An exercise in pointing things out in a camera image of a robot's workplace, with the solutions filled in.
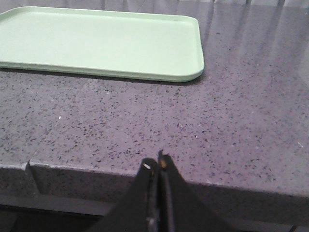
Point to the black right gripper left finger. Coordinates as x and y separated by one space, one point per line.
136 211

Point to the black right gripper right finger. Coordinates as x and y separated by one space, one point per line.
180 210

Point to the light green plastic tray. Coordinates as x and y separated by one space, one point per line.
158 47

